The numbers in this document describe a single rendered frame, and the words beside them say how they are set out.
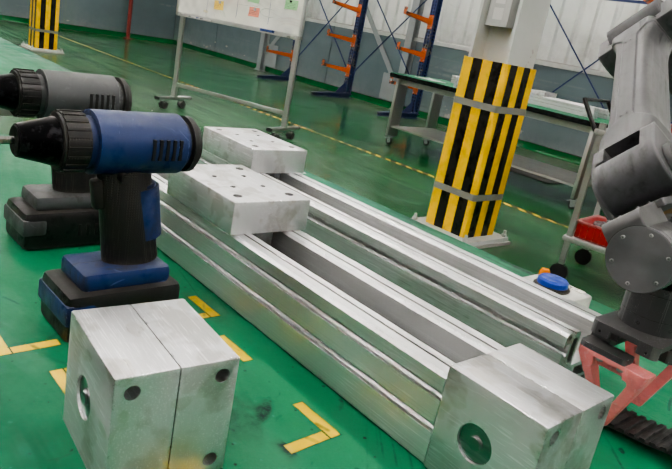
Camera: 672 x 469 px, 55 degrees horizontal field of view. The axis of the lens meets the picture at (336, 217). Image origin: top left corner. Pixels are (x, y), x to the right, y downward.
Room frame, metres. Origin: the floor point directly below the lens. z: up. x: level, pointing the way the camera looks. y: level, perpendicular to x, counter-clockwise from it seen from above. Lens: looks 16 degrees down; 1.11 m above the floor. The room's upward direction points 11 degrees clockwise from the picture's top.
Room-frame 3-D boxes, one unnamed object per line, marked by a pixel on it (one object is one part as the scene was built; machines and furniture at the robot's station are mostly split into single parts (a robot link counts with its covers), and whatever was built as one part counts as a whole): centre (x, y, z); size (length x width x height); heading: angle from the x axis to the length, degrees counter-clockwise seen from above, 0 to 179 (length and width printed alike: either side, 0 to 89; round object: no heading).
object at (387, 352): (0.78, 0.13, 0.82); 0.80 x 0.10 x 0.09; 44
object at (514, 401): (0.47, -0.19, 0.83); 0.12 x 0.09 x 0.10; 134
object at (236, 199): (0.78, 0.13, 0.87); 0.16 x 0.11 x 0.07; 44
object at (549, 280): (0.80, -0.30, 0.84); 0.04 x 0.04 x 0.02
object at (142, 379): (0.43, 0.10, 0.83); 0.11 x 0.10 x 0.10; 129
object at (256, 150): (1.10, 0.16, 0.87); 0.16 x 0.11 x 0.07; 44
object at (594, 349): (0.57, -0.30, 0.84); 0.07 x 0.07 x 0.09; 44
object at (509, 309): (0.91, -0.01, 0.82); 0.80 x 0.10 x 0.09; 44
